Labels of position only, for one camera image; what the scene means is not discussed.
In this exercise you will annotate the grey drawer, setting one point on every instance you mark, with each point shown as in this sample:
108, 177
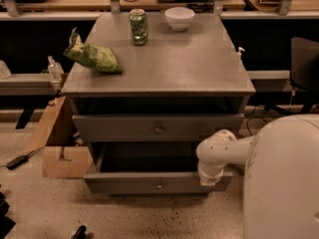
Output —
120, 128
123, 168

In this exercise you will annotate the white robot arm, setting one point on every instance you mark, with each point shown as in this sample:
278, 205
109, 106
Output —
281, 177

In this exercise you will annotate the grey top drawer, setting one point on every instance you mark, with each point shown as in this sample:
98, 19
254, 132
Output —
120, 128

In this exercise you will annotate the grey drawer cabinet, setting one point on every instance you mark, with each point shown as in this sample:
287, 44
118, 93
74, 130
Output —
194, 72

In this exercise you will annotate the white pump dispenser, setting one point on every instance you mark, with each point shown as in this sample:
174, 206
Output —
240, 52

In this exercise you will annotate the black object bottom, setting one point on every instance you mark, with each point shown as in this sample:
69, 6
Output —
80, 233

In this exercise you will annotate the cardboard box left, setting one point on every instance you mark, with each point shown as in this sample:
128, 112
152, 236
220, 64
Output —
54, 136

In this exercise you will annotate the green chip bag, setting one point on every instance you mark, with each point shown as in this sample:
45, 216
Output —
99, 59

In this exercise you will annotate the white bowl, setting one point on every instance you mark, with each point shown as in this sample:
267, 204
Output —
179, 18

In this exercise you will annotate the green soda can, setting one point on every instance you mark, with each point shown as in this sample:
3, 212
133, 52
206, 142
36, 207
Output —
139, 26

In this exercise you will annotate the black power adapter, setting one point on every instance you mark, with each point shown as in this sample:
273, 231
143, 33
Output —
17, 161

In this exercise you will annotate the clear plastic bottle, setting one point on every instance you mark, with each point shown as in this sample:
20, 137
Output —
55, 69

